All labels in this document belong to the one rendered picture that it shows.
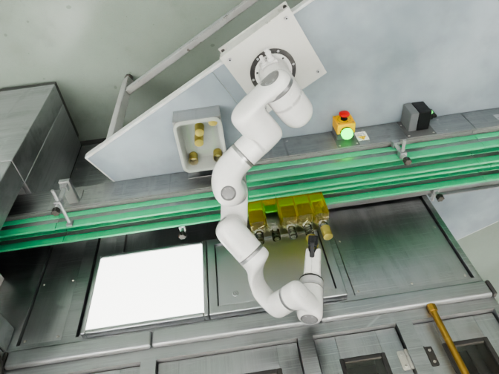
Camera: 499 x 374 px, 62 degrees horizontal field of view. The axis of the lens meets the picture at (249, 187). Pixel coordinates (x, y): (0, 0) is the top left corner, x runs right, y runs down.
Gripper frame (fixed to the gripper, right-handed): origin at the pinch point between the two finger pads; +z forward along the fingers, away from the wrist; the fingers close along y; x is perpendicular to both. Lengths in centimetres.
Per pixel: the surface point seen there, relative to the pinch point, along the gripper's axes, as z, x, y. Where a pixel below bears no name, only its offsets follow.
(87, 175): 52, 114, -15
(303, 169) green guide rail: 23.7, 4.3, 13.7
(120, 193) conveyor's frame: 16, 75, 6
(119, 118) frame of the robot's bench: 53, 87, 18
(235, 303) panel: -17.6, 25.2, -11.9
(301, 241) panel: 12.4, 4.9, -12.6
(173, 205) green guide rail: 12, 53, 4
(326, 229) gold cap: 5.8, -4.4, 1.5
